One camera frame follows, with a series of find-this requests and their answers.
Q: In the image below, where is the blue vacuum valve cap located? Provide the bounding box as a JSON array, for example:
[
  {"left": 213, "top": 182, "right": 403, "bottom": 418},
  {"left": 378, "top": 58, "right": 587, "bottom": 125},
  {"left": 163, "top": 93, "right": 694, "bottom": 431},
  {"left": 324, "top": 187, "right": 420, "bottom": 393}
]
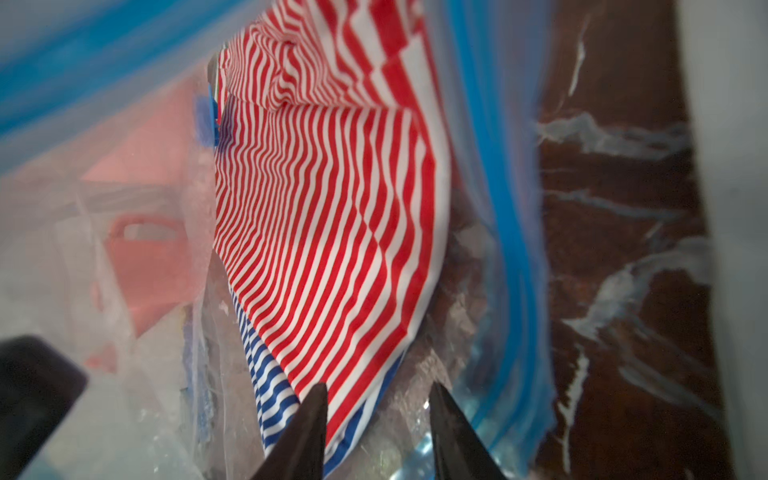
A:
[{"left": 194, "top": 93, "right": 219, "bottom": 148}]

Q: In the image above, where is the blue white striped garment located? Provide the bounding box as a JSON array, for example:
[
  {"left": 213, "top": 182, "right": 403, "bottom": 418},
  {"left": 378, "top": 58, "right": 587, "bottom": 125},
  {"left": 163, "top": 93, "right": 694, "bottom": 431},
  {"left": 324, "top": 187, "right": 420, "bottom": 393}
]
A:
[{"left": 231, "top": 294, "right": 404, "bottom": 477}]

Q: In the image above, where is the clear plastic vacuum bag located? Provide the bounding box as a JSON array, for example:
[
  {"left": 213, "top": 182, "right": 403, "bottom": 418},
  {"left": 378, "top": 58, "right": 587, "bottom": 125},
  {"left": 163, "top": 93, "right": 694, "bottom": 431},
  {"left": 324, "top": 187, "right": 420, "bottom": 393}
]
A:
[{"left": 1, "top": 1, "right": 555, "bottom": 479}]

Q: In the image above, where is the red white striped garment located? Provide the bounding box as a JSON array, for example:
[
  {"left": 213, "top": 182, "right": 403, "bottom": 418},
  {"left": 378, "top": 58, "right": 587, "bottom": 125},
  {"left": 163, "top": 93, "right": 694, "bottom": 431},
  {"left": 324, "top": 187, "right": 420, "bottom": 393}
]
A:
[{"left": 214, "top": 1, "right": 452, "bottom": 449}]

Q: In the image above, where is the pink watering can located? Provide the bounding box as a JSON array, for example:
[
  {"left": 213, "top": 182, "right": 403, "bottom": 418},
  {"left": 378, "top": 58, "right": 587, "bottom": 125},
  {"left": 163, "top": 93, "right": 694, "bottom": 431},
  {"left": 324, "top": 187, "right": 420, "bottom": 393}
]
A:
[{"left": 103, "top": 212, "right": 201, "bottom": 341}]

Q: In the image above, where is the pink bucket with lid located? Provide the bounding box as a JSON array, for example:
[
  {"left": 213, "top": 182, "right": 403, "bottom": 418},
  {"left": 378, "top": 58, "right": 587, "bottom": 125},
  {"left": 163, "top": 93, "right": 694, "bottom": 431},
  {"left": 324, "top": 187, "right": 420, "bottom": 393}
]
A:
[{"left": 82, "top": 79, "right": 214, "bottom": 186}]

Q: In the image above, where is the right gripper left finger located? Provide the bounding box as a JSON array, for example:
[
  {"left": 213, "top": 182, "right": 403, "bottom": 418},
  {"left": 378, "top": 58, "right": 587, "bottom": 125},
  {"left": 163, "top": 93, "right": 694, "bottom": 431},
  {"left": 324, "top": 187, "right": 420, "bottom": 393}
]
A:
[{"left": 251, "top": 383, "right": 328, "bottom": 480}]

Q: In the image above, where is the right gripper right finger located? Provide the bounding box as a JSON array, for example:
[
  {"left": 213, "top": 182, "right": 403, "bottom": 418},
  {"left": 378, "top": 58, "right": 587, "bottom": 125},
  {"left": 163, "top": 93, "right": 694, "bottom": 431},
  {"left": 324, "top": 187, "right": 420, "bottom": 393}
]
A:
[{"left": 429, "top": 382, "right": 505, "bottom": 480}]

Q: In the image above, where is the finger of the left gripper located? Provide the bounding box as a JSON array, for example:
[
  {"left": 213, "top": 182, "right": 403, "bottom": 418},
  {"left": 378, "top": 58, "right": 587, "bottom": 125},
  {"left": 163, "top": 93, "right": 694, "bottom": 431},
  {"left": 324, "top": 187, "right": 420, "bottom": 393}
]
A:
[{"left": 1, "top": 335, "right": 88, "bottom": 479}]

